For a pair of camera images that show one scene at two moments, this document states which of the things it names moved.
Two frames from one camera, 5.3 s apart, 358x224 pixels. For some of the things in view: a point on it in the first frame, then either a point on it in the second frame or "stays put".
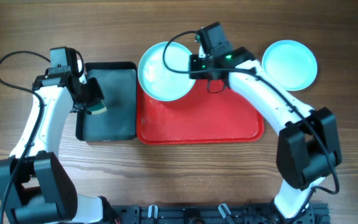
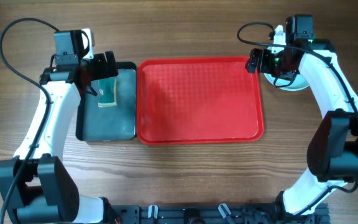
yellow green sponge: (98, 108) to (107, 94)
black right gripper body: (194, 66) to (257, 61)
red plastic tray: (213, 112) stays put
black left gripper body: (92, 93) to (103, 66)
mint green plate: (160, 83) to (297, 83)
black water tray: (117, 81) stays put
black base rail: (215, 214) stays put
